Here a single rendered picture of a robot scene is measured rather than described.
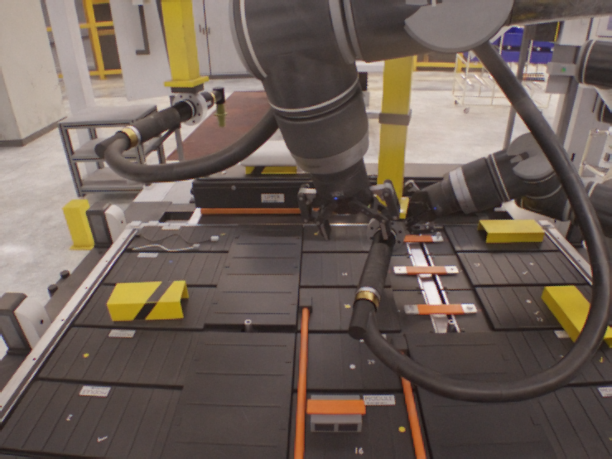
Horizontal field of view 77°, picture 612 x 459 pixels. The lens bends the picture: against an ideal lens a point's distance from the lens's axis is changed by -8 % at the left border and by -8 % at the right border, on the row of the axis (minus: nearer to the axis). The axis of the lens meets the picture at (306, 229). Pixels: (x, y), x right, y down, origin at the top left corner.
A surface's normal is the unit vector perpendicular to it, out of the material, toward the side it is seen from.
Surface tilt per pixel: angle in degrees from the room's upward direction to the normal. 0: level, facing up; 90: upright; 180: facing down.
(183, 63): 90
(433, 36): 96
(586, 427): 0
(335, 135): 101
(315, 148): 109
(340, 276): 0
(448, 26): 90
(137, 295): 0
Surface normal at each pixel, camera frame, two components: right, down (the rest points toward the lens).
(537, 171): -0.56, -0.19
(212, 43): -0.03, 0.50
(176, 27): -0.28, 0.48
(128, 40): 0.39, 0.45
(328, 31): -0.18, 0.68
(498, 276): -0.02, -0.87
